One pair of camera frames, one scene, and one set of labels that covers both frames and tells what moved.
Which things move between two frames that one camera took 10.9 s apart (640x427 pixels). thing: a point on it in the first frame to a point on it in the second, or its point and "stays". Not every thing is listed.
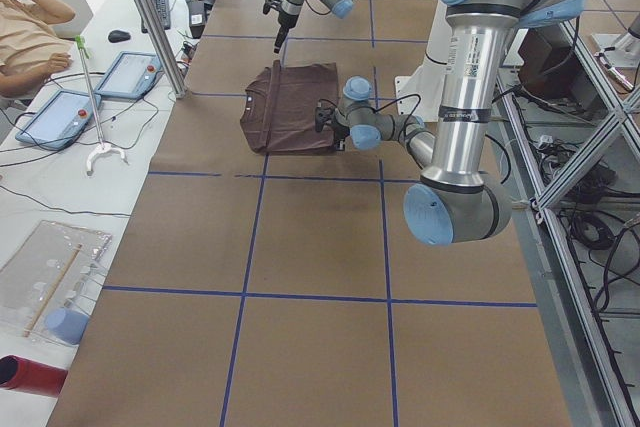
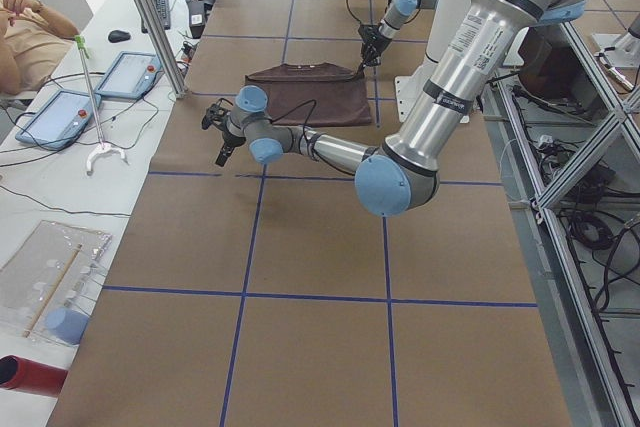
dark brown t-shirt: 278,115 stays
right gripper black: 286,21 to 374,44
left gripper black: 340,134 to 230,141
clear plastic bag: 50,284 stays
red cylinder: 19,373 stays
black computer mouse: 118,36 stays
